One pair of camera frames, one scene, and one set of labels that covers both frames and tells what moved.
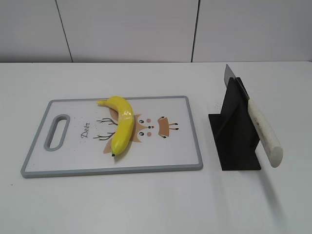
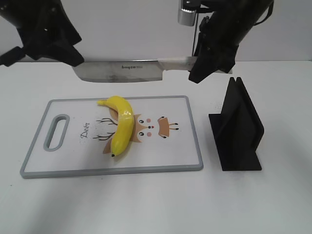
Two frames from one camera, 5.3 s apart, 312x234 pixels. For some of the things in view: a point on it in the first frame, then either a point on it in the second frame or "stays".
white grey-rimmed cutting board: x=75 y=137 stays
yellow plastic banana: x=123 y=136 stays
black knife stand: x=234 y=132 stays
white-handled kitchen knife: x=266 y=136 to x=137 y=70
